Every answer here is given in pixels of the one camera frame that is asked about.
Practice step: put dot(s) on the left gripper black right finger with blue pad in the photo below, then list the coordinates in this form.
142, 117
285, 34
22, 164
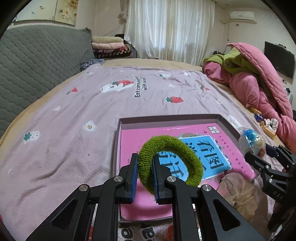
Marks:
199, 213

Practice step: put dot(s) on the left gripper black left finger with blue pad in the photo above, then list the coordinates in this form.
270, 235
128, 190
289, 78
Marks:
91, 210

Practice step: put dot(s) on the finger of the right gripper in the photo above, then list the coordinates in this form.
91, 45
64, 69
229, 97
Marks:
285, 157
264, 167

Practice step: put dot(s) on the beige mesh drawstring pouch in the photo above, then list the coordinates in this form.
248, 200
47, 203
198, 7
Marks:
239, 193

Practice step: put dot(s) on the green fuzzy hair scrunchie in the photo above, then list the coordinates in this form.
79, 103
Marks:
167, 144

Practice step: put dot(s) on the red toy egg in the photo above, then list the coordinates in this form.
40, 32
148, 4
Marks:
169, 236

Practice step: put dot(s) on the small clutter on bed edge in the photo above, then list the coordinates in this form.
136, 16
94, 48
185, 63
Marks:
269, 126

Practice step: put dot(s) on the pink blue children's book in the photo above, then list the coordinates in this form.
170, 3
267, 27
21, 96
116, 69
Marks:
213, 146

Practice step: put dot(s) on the grey shallow cardboard tray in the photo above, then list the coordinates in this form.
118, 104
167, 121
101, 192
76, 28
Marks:
177, 168

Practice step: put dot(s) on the pink quilted comforter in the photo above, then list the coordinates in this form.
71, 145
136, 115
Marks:
264, 92

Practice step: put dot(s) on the lilac strawberry print blanket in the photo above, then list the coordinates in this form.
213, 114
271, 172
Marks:
68, 141

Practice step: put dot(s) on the black flat television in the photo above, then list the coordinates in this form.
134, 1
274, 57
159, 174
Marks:
282, 59

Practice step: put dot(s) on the green blanket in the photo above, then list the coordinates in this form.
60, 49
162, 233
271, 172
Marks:
233, 62

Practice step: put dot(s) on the white sheer curtain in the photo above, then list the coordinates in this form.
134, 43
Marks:
170, 30

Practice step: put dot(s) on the stack of folded blankets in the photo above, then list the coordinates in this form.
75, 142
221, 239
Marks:
108, 48

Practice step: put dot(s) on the grey quilted headboard cover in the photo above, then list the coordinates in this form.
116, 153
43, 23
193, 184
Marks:
34, 60

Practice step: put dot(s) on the white wall air conditioner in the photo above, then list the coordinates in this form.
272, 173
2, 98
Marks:
243, 16

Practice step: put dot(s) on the floral wall poster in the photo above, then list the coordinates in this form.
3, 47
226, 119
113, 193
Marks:
63, 11

